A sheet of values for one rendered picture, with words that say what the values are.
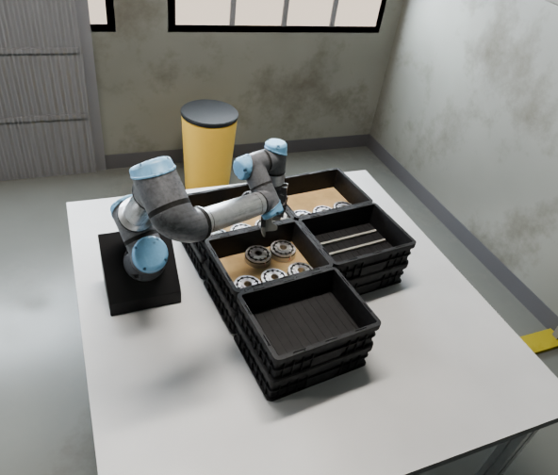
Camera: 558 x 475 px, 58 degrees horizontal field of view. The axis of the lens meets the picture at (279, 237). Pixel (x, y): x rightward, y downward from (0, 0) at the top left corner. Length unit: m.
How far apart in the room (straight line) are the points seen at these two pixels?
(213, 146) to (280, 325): 1.95
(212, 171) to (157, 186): 2.27
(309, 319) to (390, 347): 0.35
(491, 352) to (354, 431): 0.68
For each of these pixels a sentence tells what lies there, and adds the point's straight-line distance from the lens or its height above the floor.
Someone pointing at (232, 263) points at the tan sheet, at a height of 0.83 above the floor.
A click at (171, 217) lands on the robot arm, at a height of 1.35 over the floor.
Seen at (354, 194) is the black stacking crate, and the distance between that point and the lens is 2.35.
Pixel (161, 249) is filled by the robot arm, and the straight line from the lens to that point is 1.71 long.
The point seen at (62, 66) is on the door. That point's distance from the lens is 3.68.
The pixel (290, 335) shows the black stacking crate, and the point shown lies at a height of 0.83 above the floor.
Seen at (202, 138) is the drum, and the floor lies 0.51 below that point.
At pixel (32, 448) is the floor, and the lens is 2.53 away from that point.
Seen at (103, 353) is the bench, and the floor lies 0.70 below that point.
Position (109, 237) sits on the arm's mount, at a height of 0.92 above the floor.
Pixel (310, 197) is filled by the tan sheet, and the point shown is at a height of 0.83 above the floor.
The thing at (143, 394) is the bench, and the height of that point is 0.70.
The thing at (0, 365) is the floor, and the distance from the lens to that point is 2.82.
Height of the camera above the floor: 2.13
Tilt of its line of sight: 38 degrees down
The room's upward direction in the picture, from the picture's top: 9 degrees clockwise
